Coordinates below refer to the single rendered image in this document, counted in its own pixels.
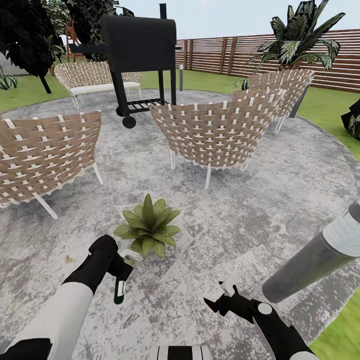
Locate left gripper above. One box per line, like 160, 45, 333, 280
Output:
108, 257, 133, 282

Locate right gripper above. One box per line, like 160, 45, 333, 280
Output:
203, 285, 245, 318

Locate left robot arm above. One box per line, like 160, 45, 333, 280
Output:
0, 235, 142, 360

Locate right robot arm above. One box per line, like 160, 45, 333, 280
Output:
203, 272, 320, 360

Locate insectifuge atomizer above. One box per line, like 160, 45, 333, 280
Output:
113, 277, 126, 305

